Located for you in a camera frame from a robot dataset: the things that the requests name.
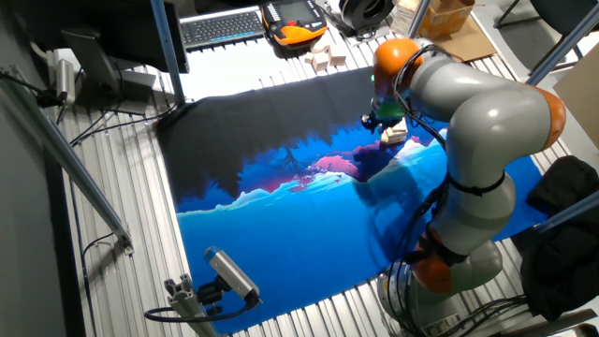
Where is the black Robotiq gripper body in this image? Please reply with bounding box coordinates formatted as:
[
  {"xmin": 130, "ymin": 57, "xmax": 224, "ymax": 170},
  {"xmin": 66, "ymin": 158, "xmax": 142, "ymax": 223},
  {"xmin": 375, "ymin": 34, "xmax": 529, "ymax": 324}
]
[{"xmin": 360, "ymin": 110, "xmax": 392, "ymax": 135}]

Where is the black band on arm link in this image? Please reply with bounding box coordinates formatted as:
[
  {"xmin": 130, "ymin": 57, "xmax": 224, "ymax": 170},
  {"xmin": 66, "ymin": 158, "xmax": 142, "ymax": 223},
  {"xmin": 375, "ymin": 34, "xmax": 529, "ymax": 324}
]
[{"xmin": 446, "ymin": 171, "xmax": 507, "ymax": 198}]

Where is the wooden Jenga block tower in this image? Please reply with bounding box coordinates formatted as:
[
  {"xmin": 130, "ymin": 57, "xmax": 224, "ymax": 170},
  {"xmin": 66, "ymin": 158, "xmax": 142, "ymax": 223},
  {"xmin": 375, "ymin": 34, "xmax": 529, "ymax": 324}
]
[{"xmin": 379, "ymin": 117, "xmax": 410, "ymax": 146}]

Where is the large wooden cube block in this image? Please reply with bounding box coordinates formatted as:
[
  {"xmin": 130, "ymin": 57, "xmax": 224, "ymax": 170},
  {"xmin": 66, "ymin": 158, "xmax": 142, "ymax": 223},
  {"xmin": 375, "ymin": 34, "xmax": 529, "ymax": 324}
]
[{"xmin": 327, "ymin": 44, "xmax": 348, "ymax": 67}]

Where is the medium wooden cube block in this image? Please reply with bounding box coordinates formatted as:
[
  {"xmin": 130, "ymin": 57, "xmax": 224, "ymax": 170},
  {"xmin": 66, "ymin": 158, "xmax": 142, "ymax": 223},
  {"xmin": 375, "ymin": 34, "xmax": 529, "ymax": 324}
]
[{"xmin": 311, "ymin": 51, "xmax": 330, "ymax": 74}]

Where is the translucent beige container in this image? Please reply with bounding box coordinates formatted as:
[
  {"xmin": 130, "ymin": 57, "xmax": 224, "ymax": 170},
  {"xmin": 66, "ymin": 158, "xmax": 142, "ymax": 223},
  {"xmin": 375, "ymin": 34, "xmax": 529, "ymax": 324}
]
[{"xmin": 390, "ymin": 0, "xmax": 422, "ymax": 37}]

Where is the black round spool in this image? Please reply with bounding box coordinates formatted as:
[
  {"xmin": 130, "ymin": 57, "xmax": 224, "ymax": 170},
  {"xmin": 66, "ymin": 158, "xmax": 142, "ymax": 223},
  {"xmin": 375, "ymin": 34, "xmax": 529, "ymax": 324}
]
[{"xmin": 338, "ymin": 0, "xmax": 396, "ymax": 32}]

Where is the orange black teach pendant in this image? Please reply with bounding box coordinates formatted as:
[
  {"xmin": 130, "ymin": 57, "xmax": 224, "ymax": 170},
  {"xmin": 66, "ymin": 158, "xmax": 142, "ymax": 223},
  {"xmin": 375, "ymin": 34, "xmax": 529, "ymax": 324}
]
[{"xmin": 260, "ymin": 0, "xmax": 329, "ymax": 48}]

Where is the flat cardboard sheet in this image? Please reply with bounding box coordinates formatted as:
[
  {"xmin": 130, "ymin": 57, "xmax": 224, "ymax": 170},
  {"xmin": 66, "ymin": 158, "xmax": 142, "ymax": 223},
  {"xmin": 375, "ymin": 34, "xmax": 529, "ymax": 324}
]
[{"xmin": 432, "ymin": 16, "xmax": 498, "ymax": 63}]

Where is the brown cardboard box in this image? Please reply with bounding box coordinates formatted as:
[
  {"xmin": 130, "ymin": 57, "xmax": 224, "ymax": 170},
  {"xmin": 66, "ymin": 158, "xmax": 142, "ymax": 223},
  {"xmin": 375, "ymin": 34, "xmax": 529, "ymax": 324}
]
[{"xmin": 418, "ymin": 0, "xmax": 477, "ymax": 39}]

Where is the blue landscape print cloth mat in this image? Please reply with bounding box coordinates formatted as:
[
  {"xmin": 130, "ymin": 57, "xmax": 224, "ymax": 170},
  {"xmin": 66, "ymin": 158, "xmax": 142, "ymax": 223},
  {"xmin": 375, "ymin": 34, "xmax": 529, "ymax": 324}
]
[{"xmin": 155, "ymin": 65, "xmax": 548, "ymax": 336}]

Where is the black computer keyboard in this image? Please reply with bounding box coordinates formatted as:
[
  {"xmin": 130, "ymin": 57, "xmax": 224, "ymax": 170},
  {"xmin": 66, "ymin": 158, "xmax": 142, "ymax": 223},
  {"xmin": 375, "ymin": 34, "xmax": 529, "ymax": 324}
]
[{"xmin": 179, "ymin": 9, "xmax": 267, "ymax": 51}]

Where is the brown flat board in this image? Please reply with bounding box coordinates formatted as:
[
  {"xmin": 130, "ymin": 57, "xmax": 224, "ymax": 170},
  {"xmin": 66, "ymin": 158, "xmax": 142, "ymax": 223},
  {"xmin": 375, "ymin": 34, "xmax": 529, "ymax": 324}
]
[{"xmin": 551, "ymin": 54, "xmax": 599, "ymax": 151}]

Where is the blue grey horizontal beam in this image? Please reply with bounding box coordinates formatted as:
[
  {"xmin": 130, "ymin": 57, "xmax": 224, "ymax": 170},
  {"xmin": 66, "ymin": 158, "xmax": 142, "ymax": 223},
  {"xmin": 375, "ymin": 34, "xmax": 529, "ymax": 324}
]
[{"xmin": 533, "ymin": 189, "xmax": 599, "ymax": 235}]

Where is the black office chair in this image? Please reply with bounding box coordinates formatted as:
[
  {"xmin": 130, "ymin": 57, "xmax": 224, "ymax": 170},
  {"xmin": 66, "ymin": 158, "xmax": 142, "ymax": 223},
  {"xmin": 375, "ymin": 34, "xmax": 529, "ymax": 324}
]
[{"xmin": 494, "ymin": 0, "xmax": 599, "ymax": 76}]

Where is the black fabric bag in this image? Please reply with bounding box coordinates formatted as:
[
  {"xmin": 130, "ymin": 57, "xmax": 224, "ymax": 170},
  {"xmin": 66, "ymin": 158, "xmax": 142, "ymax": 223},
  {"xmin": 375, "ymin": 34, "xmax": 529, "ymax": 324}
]
[{"xmin": 519, "ymin": 154, "xmax": 599, "ymax": 323}]

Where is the short aluminium profile stand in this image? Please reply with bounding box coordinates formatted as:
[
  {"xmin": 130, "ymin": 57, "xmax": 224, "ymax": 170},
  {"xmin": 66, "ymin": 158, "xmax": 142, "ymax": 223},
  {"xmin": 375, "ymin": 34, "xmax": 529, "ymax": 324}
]
[{"xmin": 163, "ymin": 273, "xmax": 219, "ymax": 337}]

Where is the black computer monitor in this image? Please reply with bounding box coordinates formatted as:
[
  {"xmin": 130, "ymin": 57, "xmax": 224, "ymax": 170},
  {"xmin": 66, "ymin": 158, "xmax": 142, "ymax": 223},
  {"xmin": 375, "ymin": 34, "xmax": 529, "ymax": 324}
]
[{"xmin": 13, "ymin": 0, "xmax": 191, "ymax": 75}]

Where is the grey monitor stand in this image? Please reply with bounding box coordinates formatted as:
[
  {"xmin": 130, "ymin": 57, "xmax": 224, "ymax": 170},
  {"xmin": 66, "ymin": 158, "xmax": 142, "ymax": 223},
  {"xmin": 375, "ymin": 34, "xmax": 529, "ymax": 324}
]
[{"xmin": 60, "ymin": 28, "xmax": 158, "ymax": 117}]

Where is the long diagonal aluminium beam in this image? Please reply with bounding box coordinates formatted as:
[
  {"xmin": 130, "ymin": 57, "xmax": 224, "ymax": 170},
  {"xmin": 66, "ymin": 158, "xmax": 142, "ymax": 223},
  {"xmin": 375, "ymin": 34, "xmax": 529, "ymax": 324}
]
[{"xmin": 0, "ymin": 65, "xmax": 135, "ymax": 256}]

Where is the silver cylindrical device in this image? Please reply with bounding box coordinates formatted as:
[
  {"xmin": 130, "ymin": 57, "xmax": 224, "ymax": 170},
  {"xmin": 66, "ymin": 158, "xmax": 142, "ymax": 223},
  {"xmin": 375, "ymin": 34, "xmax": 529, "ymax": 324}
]
[{"xmin": 54, "ymin": 58, "xmax": 77, "ymax": 107}]

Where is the green wrist mount plate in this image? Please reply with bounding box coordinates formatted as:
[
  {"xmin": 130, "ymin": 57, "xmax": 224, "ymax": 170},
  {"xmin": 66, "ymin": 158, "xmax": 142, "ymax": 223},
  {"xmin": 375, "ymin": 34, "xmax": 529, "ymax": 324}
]
[{"xmin": 373, "ymin": 99, "xmax": 407, "ymax": 121}]

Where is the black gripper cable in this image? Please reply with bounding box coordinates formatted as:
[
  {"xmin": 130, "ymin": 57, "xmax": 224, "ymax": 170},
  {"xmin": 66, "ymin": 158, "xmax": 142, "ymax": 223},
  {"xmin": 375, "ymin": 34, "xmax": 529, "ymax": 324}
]
[{"xmin": 392, "ymin": 44, "xmax": 453, "ymax": 152}]

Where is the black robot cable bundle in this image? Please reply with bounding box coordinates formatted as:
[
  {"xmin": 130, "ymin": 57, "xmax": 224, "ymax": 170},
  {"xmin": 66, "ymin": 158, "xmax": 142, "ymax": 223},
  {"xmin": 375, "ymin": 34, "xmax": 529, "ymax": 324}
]
[{"xmin": 383, "ymin": 184, "xmax": 530, "ymax": 337}]

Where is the aluminium post beside container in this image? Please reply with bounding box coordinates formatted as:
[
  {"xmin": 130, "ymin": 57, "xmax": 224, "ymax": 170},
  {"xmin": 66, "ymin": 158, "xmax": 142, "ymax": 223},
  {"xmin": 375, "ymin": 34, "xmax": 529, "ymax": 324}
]
[{"xmin": 405, "ymin": 0, "xmax": 432, "ymax": 39}]

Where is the black strap on orange joint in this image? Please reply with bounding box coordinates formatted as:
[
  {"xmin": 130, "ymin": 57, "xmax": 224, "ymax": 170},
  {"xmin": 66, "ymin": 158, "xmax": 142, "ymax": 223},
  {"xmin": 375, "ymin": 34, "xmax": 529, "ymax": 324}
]
[{"xmin": 404, "ymin": 227, "xmax": 470, "ymax": 267}]

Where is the silver box camera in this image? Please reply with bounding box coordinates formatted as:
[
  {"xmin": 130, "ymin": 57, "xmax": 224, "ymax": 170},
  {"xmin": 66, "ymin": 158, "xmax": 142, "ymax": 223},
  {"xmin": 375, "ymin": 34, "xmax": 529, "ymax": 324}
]
[{"xmin": 203, "ymin": 246, "xmax": 263, "ymax": 309}]

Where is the blue grey aluminium upright post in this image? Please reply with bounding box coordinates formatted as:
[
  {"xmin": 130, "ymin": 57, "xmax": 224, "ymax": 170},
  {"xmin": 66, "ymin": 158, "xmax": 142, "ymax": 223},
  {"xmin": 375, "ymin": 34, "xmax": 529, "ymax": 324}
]
[{"xmin": 149, "ymin": 0, "xmax": 188, "ymax": 107}]

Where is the black camera ball mount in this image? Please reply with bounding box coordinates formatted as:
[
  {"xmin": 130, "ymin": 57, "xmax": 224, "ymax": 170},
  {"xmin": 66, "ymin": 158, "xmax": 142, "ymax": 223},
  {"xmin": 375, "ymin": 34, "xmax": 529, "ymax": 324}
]
[{"xmin": 196, "ymin": 275, "xmax": 235, "ymax": 316}]

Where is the black monitor cable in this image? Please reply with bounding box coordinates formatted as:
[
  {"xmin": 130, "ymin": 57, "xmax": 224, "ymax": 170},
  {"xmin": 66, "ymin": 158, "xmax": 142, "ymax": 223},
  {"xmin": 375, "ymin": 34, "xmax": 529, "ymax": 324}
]
[{"xmin": 69, "ymin": 103, "xmax": 180, "ymax": 147}]

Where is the black camera cable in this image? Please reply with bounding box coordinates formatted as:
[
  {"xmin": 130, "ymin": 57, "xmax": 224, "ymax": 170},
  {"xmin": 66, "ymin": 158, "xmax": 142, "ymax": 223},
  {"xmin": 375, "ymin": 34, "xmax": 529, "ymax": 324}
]
[{"xmin": 143, "ymin": 294, "xmax": 256, "ymax": 325}]

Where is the thin dark cable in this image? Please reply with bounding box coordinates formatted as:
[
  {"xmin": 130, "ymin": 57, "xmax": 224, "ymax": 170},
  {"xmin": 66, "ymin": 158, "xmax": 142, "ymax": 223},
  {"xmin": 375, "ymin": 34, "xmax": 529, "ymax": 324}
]
[{"xmin": 67, "ymin": 181, "xmax": 98, "ymax": 337}]

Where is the black cable with plug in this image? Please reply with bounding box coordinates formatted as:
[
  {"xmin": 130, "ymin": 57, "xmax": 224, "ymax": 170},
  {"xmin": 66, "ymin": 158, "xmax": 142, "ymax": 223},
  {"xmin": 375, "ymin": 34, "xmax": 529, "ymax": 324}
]
[{"xmin": 0, "ymin": 68, "xmax": 66, "ymax": 110}]

